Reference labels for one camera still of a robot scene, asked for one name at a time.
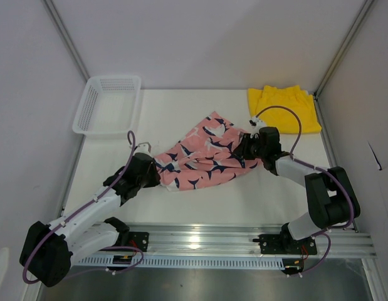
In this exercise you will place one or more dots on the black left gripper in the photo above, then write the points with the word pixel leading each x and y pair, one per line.
pixel 156 177

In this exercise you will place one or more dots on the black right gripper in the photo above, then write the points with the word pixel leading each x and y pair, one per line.
pixel 242 148

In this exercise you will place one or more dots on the yellow shorts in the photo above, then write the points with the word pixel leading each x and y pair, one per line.
pixel 289 109

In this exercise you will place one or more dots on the pink patterned shorts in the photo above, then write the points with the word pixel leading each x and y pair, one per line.
pixel 204 157

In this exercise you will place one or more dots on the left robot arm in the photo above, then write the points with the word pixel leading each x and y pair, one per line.
pixel 50 250

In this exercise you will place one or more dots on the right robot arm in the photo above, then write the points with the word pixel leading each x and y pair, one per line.
pixel 331 200

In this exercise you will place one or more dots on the white tray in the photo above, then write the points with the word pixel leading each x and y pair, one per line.
pixel 109 107

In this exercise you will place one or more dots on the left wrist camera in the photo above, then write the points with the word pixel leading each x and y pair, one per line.
pixel 144 147

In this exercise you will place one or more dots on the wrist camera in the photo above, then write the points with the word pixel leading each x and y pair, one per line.
pixel 144 147
pixel 257 123

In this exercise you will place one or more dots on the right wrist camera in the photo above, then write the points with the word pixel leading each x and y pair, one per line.
pixel 257 123

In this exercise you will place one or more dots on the right side table rail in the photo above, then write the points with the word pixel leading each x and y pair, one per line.
pixel 332 160

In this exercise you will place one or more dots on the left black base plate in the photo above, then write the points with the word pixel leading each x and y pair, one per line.
pixel 138 240

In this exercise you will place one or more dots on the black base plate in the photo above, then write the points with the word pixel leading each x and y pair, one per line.
pixel 271 244
pixel 138 240

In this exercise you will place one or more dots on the aluminium mounting rail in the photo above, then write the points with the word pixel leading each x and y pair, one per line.
pixel 236 240

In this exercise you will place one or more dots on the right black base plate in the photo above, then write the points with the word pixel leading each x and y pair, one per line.
pixel 271 244

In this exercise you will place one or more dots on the slotted cable duct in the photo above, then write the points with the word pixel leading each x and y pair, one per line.
pixel 204 262

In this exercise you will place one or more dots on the left corner frame post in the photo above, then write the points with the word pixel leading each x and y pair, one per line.
pixel 65 37

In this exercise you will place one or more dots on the corner frame post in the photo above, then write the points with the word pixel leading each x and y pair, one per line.
pixel 65 37
pixel 357 24

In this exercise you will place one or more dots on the right corner frame post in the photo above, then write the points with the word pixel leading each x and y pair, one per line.
pixel 357 24

